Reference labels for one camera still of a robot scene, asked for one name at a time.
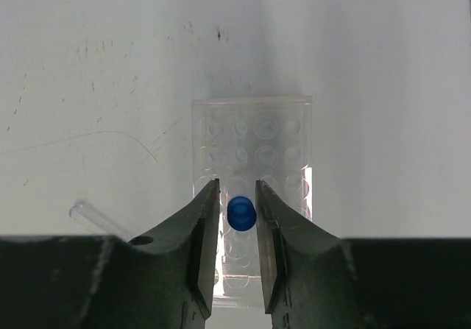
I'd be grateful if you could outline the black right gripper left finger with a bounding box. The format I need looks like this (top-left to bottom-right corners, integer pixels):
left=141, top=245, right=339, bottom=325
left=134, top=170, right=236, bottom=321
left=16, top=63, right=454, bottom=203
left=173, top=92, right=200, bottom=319
left=1, top=180, right=220, bottom=328

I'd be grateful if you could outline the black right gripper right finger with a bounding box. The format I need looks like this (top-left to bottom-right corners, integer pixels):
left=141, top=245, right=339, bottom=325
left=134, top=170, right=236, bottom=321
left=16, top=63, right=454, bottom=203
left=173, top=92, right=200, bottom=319
left=255, top=180, right=470, bottom=328

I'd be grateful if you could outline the blue capped small tube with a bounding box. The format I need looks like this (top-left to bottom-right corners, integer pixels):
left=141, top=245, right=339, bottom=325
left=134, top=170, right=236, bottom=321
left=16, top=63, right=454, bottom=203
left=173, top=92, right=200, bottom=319
left=226, top=194, right=257, bottom=232
left=68, top=201, right=132, bottom=241

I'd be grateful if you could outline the clear plastic box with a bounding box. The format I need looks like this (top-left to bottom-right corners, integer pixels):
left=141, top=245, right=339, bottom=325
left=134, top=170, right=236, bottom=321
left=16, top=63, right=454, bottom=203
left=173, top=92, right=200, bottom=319
left=191, top=96, right=313, bottom=309

